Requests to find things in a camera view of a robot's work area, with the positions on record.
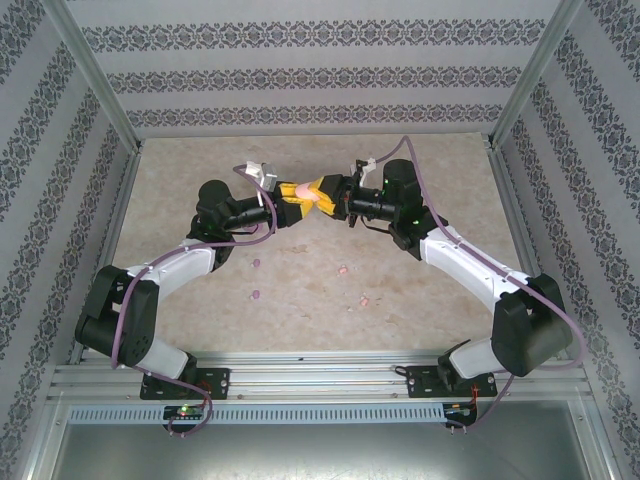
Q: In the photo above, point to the aluminium side frame rail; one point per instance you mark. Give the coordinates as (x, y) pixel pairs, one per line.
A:
(509, 200)
(121, 210)

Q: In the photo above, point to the left circuit board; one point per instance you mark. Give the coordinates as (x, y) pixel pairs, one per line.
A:
(185, 412)

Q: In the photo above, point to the pink earbud charging case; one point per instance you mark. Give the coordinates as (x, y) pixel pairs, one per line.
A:
(305, 190)

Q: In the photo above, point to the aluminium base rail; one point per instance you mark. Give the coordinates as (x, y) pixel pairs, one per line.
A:
(320, 375)

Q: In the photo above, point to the aluminium frame post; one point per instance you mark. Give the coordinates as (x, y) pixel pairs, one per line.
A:
(540, 65)
(90, 65)

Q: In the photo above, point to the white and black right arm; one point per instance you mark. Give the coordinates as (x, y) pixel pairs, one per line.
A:
(465, 260)

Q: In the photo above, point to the grey sheet metal tray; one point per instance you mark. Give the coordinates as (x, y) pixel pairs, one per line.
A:
(320, 450)

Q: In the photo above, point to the right circuit board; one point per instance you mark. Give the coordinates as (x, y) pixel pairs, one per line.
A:
(460, 411)

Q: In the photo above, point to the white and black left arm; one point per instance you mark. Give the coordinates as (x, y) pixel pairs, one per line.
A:
(185, 260)

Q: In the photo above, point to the circuit board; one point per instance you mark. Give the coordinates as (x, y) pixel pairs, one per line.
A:
(185, 412)
(460, 411)

